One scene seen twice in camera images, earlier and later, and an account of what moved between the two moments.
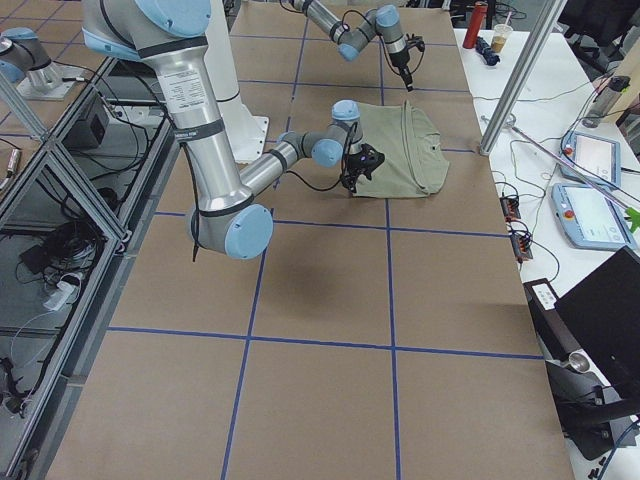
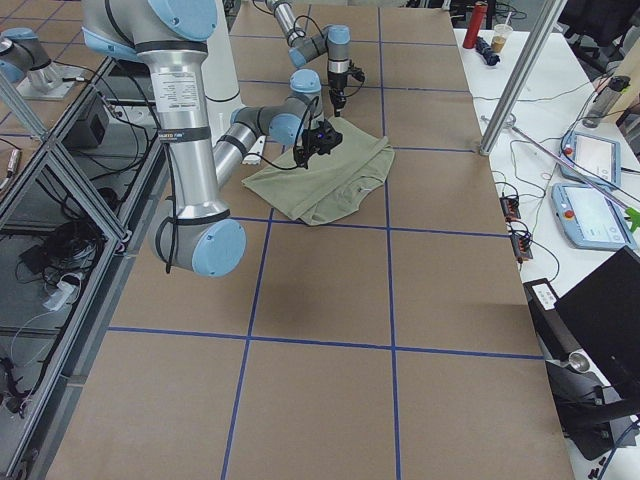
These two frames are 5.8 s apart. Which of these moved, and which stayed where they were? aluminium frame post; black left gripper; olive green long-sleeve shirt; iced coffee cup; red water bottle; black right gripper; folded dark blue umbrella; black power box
Moved: black left gripper; black right gripper; olive green long-sleeve shirt
Stayed: red water bottle; iced coffee cup; black power box; aluminium frame post; folded dark blue umbrella
